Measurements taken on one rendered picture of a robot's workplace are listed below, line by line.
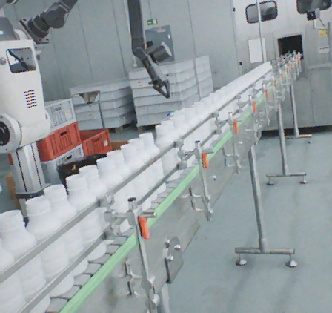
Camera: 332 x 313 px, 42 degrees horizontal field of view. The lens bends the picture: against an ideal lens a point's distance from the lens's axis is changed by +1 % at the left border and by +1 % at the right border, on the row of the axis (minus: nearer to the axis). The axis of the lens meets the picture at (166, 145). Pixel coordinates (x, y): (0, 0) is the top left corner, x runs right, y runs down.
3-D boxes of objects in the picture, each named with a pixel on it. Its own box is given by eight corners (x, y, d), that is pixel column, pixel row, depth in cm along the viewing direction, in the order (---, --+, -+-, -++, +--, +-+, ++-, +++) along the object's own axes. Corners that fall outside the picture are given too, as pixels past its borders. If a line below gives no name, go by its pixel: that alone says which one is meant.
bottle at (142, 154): (142, 196, 116) (132, 137, 113) (161, 196, 113) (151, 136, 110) (130, 204, 111) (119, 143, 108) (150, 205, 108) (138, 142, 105)
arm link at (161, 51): (133, 41, 183) (133, 50, 176) (156, 27, 180) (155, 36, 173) (150, 63, 190) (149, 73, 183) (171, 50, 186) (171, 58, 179)
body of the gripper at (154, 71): (170, 76, 188) (161, 61, 187) (161, 79, 179) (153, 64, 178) (158, 83, 191) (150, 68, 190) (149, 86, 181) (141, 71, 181)
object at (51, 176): (58, 186, 354) (52, 161, 349) (14, 190, 364) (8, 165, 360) (87, 165, 411) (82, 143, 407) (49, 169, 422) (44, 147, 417)
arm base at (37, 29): (18, 20, 172) (35, 44, 172) (30, 7, 168) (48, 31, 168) (32, 21, 180) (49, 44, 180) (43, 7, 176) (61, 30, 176)
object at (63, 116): (45, 135, 345) (39, 108, 340) (1, 140, 355) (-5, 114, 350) (77, 121, 402) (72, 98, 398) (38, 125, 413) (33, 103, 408)
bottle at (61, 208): (50, 278, 79) (29, 193, 75) (70, 262, 84) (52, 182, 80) (75, 281, 76) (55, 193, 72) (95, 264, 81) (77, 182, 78)
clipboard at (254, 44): (267, 61, 560) (264, 35, 553) (250, 63, 568) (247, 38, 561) (267, 60, 563) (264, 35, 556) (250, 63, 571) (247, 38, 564)
